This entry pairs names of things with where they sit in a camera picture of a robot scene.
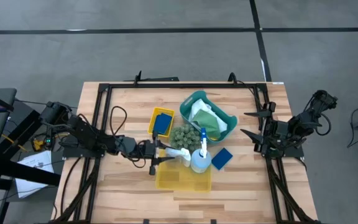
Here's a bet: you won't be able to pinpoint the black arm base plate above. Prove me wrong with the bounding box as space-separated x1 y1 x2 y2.
62 146 105 159
259 145 304 158

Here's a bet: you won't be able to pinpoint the artificial green succulent plant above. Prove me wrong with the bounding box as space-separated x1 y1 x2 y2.
168 123 201 152

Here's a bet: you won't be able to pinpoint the green cloth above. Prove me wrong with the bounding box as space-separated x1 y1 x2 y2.
192 108 222 140

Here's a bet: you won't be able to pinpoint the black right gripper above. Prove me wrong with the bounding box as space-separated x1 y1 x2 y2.
240 101 292 157

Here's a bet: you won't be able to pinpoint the black cable over frame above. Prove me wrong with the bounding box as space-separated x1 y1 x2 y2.
227 72 276 125

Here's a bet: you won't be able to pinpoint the white cloth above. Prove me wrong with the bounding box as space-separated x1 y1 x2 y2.
212 112 229 134
188 98 217 124

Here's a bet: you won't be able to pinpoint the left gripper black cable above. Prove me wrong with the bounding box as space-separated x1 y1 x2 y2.
124 139 147 169

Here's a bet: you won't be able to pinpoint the white paper sheets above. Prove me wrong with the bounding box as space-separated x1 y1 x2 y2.
14 150 55 199

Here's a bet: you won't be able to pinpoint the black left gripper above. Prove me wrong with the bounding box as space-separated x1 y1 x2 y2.
137 129 176 176

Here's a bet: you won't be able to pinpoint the large yellow translucent tray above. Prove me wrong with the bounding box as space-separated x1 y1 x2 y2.
155 151 212 192

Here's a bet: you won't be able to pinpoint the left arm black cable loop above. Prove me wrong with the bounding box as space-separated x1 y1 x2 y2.
108 105 129 138

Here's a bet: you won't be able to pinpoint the clear spray bottle white trigger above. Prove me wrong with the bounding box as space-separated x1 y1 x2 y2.
163 146 183 166

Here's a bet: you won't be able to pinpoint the yellow plug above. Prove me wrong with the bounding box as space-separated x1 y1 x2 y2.
31 138 45 152

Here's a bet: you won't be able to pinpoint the small yellow plastic bin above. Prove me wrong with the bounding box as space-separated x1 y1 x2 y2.
147 106 176 138

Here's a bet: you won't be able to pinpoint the spray bottle with blue nozzle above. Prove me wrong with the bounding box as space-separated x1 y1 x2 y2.
190 128 213 174

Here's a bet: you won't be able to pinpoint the teal plastic basket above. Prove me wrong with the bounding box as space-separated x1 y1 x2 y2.
179 90 238 144

